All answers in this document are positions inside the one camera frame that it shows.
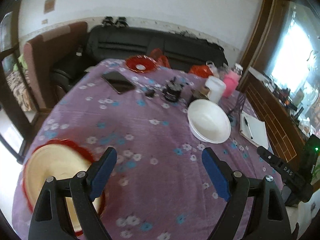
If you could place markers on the white notebook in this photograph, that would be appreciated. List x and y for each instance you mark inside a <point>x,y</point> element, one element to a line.
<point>258,130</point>

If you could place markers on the black smartphone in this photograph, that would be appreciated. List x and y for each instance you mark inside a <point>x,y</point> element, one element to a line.
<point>118,82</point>

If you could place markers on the cream ribbed bowl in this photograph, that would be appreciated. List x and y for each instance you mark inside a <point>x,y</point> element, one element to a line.
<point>55,162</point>

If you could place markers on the black cylindrical motor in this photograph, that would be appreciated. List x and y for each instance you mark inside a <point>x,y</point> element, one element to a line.
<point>172,91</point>

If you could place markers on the clear plastic container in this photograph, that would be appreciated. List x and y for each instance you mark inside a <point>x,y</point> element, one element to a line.
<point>211,67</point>

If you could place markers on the black metal stand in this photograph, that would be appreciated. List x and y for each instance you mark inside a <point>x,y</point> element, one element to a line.
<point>238,103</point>

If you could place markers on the red plastic bag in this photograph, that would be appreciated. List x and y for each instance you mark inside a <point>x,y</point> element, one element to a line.
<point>161,57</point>
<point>200,70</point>

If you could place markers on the red scalloped plate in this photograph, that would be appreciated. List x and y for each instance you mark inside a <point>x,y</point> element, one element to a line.
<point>76,145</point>
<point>140,63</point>

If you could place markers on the small black device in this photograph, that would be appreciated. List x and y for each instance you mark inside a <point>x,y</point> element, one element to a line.
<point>108,21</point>
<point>121,21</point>

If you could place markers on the purple floral tablecloth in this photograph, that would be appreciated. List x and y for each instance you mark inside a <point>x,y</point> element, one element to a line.
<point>155,142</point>

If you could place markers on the white plastic cup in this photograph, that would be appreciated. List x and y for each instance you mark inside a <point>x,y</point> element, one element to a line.
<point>216,88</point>

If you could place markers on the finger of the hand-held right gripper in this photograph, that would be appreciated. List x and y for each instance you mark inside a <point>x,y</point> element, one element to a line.
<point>287,172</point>

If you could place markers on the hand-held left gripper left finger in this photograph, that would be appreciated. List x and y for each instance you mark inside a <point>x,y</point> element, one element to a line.
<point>102,177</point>

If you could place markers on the bright window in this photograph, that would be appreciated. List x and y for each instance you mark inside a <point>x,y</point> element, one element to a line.
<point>297,50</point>

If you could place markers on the black pen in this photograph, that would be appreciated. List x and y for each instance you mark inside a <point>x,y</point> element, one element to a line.
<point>248,127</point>

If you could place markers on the brown armchair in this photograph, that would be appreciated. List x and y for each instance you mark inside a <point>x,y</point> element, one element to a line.
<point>40,62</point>

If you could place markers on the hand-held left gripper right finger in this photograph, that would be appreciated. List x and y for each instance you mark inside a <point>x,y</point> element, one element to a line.
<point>216,175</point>

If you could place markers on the pink sleeved bottle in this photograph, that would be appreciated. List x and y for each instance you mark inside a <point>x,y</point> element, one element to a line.
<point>231,82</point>

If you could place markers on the brown tape roll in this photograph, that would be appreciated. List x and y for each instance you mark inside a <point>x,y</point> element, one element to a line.
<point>204,92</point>

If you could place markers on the black leather sofa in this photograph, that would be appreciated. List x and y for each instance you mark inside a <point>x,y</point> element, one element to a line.
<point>125,42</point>

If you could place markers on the brown wall plaque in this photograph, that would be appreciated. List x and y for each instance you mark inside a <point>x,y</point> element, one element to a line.
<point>50,5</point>

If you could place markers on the small black adapter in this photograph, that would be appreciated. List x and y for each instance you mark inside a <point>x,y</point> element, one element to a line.
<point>150,93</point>

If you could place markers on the white bowl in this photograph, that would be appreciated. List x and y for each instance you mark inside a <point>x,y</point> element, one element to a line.
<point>208,122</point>

